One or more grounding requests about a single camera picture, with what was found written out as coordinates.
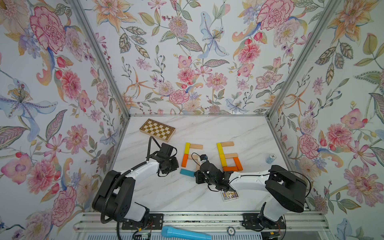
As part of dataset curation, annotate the teal block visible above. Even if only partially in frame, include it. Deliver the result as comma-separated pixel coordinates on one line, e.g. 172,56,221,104
180,169,195,178

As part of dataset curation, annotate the orange block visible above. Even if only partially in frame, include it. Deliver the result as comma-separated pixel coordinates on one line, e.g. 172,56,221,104
223,167,239,172
234,157,243,171
182,154,189,168

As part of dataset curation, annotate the orange block front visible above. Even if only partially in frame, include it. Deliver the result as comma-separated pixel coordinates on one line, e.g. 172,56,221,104
223,167,239,172

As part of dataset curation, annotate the yellow block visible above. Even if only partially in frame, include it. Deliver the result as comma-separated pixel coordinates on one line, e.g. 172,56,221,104
217,143,224,155
220,154,228,168
184,143,190,155

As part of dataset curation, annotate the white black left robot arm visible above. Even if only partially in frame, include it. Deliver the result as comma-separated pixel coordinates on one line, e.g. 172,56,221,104
92,143,179,226

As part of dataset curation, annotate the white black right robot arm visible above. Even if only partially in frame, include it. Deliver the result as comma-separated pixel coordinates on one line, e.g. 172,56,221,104
194,160,307,224

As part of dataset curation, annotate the playing card box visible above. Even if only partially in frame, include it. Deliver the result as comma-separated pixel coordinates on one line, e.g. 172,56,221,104
221,191,239,202

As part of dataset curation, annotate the wooden folding chessboard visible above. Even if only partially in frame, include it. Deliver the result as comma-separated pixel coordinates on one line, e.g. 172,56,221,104
139,119,176,142

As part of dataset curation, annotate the blue microphone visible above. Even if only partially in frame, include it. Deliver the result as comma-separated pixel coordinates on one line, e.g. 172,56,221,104
161,226,212,240

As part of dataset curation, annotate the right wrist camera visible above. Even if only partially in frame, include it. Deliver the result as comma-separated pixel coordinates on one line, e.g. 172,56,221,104
199,154,209,165

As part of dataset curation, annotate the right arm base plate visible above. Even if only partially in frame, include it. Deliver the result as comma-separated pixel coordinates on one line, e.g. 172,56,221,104
242,213,286,232

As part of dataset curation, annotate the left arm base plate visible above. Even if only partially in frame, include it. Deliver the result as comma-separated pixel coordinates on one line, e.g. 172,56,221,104
121,214,164,231

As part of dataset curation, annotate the black corrugated cable hose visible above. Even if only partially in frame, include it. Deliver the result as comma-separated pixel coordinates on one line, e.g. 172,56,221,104
99,136,163,240

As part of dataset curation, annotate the aluminium front rail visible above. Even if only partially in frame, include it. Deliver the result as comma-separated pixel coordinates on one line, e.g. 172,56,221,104
74,211,329,233

